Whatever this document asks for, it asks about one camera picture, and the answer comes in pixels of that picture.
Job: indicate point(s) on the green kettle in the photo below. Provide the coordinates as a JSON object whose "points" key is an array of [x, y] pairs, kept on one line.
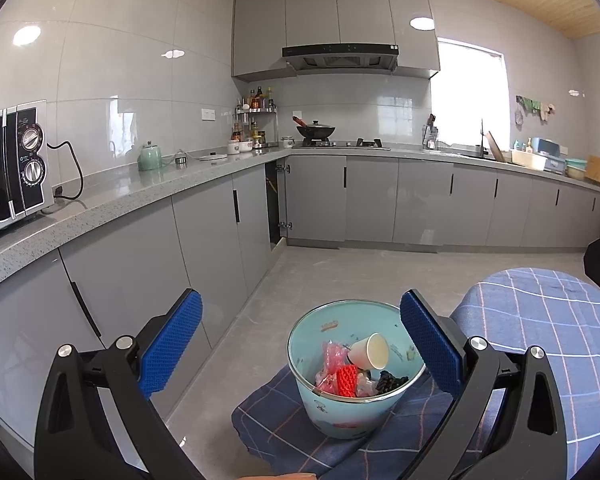
{"points": [[150, 157]]}

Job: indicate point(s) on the green hanging cloth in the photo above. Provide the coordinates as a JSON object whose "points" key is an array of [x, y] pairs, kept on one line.
{"points": [[528, 103]]}

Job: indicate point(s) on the white basin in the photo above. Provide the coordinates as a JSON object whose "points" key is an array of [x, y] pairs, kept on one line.
{"points": [[527, 158]]}

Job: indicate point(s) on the blue plaid tablecloth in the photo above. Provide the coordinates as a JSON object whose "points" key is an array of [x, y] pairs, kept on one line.
{"points": [[530, 300]]}

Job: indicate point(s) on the knife rack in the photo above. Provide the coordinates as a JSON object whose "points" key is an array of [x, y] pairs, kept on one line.
{"points": [[431, 135]]}

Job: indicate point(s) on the gas stove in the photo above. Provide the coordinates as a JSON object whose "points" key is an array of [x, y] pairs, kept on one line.
{"points": [[365, 144]]}

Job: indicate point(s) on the beige hanging cloth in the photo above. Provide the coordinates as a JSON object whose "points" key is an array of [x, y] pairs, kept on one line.
{"points": [[546, 111]]}

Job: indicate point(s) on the printed clear plastic bag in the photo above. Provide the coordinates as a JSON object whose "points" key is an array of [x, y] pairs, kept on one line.
{"points": [[367, 385]]}

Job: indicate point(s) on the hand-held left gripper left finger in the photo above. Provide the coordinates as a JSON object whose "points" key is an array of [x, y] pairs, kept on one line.
{"points": [[172, 342]]}

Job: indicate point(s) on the green basins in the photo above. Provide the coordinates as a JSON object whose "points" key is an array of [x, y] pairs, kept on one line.
{"points": [[576, 167]]}

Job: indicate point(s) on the grey upper cabinets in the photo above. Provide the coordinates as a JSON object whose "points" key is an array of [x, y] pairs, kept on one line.
{"points": [[310, 15]]}

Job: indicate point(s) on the dark blue plaid cloth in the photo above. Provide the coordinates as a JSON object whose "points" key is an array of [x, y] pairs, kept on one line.
{"points": [[280, 425]]}

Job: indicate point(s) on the blue dish box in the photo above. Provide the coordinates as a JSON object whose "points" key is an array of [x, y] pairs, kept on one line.
{"points": [[552, 152]]}

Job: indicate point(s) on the red foam net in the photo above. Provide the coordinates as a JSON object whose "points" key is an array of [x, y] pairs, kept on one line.
{"points": [[346, 380]]}

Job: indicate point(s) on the thin chopping board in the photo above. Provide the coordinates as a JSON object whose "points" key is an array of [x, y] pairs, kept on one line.
{"points": [[495, 147]]}

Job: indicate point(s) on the bright window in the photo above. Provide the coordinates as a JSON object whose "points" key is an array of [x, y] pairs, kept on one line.
{"points": [[470, 95]]}

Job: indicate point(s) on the clear bag with red print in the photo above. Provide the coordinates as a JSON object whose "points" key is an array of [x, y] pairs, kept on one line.
{"points": [[325, 384]]}

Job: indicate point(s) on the white paper cup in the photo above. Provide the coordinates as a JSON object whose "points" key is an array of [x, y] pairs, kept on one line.
{"points": [[367, 352]]}

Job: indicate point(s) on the soap bottle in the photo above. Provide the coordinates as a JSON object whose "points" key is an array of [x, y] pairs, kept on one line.
{"points": [[529, 145]]}

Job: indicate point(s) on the black range hood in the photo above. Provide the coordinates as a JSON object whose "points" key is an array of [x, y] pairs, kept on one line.
{"points": [[340, 50]]}

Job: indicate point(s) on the wooden cutting board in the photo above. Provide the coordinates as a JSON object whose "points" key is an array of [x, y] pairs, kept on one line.
{"points": [[599, 169]]}

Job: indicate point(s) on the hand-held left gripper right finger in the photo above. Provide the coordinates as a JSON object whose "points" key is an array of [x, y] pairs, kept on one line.
{"points": [[430, 342]]}

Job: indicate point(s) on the white wall socket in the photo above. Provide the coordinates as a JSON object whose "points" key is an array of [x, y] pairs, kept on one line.
{"points": [[208, 114]]}

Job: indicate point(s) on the black faucet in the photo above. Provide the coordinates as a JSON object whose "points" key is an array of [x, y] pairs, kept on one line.
{"points": [[481, 140]]}

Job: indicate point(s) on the metal spice rack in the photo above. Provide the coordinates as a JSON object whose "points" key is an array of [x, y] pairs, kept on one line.
{"points": [[257, 110]]}

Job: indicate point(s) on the silver microwave oven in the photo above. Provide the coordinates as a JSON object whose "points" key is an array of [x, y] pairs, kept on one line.
{"points": [[10, 170]]}

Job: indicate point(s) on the pink plastic bag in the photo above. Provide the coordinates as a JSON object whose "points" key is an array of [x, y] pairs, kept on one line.
{"points": [[332, 355]]}

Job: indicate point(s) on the white ceramic pot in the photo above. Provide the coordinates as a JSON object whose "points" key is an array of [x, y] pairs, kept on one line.
{"points": [[240, 147]]}

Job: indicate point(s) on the black wok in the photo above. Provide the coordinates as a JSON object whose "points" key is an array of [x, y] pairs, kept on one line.
{"points": [[316, 131]]}

